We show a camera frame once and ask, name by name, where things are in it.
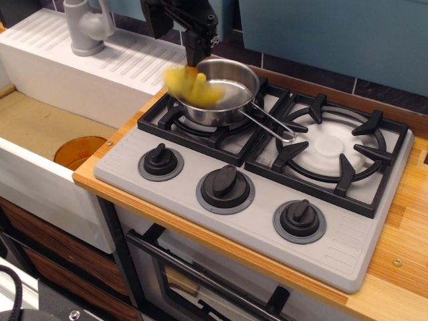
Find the grey toy faucet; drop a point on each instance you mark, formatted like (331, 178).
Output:
(88, 30)

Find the stainless steel pan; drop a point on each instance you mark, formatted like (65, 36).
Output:
(241, 85)

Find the black middle stove knob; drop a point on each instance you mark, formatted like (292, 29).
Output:
(225, 191)

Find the grey toy stove top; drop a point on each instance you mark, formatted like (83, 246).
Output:
(340, 258)

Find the black burner grate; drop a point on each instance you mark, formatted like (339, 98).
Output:
(346, 157)
(231, 144)

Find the yellow stuffed duck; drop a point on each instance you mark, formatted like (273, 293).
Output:
(190, 86)

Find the black right stove knob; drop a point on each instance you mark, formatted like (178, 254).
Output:
(299, 222)

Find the toy oven door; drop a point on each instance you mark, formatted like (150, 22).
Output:
(148, 242)

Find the black left stove knob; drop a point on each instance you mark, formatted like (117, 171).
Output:
(160, 164)

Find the black stove knob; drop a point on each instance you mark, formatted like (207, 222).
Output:
(225, 191)
(160, 164)
(299, 222)

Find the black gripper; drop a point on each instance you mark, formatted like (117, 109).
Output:
(196, 17)

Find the white toy sink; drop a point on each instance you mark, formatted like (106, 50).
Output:
(56, 96)

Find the orange plastic plate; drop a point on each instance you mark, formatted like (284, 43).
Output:
(75, 152)

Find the wooden drawer cabinet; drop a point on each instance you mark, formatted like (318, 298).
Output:
(80, 270)

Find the black left burner grate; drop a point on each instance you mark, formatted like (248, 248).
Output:
(231, 144)

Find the black right burner grate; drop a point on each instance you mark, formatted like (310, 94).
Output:
(346, 157)

